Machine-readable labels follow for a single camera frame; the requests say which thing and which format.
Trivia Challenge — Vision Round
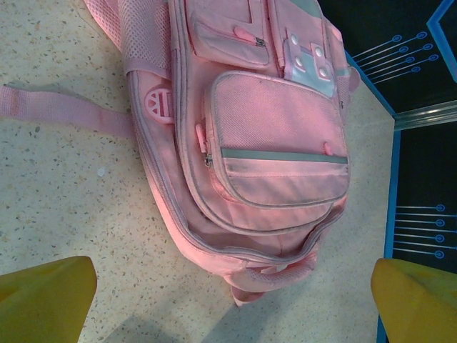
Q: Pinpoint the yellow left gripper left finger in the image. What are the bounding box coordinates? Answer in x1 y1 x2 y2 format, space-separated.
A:
0 255 99 343

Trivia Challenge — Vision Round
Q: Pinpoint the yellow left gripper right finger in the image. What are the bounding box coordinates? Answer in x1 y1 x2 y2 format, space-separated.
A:
371 257 457 343

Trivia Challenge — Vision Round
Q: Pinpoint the pink student backpack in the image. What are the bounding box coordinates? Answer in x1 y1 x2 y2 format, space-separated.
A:
0 0 361 309

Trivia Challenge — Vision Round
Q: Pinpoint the aluminium frame post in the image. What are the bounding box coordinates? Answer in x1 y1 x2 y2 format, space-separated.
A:
391 101 457 132

